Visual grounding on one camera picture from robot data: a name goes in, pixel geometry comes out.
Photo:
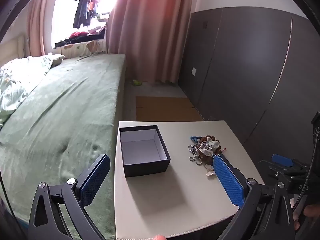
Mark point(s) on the narrow pink curtain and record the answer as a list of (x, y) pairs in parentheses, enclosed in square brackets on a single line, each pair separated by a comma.
[(37, 30)]

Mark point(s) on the dark hanging clothes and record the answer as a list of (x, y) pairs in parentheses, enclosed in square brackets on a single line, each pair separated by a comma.
[(83, 7)]

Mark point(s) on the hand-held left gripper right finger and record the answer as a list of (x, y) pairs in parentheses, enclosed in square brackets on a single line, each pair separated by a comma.
[(227, 182)]

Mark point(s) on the small green floor item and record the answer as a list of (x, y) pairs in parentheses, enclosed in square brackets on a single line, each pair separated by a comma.
[(137, 82)]

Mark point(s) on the bed with green blanket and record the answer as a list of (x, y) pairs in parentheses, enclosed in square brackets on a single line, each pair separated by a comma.
[(62, 117)]

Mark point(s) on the dark grey wardrobe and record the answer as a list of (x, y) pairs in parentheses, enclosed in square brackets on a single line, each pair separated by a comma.
[(237, 67)]

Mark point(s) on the beige padded headboard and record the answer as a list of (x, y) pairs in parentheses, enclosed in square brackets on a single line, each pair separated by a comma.
[(12, 47)]

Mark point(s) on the person's right hand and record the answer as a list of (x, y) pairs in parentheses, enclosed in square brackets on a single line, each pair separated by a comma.
[(312, 211)]

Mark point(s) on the flat brown cardboard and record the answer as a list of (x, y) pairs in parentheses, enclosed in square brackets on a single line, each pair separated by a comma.
[(165, 110)]

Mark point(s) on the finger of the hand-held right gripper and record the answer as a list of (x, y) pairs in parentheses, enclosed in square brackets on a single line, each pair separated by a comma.
[(282, 160)]

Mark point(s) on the wide pink curtain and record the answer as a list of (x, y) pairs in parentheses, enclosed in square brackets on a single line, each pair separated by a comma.
[(150, 30)]

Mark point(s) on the black gift box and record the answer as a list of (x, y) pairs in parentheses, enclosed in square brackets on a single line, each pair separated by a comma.
[(147, 170)]

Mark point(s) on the white wall socket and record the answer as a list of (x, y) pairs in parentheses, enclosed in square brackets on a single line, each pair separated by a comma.
[(194, 71)]

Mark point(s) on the blue tassel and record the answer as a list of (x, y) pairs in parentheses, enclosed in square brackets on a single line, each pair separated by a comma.
[(195, 138)]

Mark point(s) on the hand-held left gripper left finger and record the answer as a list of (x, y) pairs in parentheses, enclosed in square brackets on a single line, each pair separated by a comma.
[(95, 181)]

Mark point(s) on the clothes on window sill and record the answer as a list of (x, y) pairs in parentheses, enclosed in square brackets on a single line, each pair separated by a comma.
[(80, 36)]

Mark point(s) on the light green quilt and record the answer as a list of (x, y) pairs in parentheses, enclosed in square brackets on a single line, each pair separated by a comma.
[(15, 80)]

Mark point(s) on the white stone pendant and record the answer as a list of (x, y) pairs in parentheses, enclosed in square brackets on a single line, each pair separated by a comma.
[(213, 145)]

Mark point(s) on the floral pillow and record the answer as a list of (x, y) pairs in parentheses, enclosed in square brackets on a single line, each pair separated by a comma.
[(80, 48)]

